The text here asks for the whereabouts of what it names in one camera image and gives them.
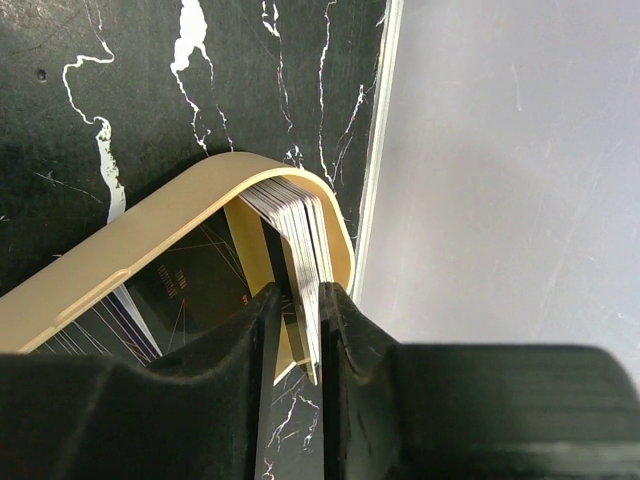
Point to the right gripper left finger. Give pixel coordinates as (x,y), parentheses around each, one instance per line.
(196,413)

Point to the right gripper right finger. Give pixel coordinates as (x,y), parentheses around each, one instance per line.
(469,411)

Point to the stack of credit cards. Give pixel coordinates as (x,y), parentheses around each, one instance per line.
(292,224)

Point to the beige oval card tray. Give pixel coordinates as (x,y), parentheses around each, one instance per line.
(179,263)

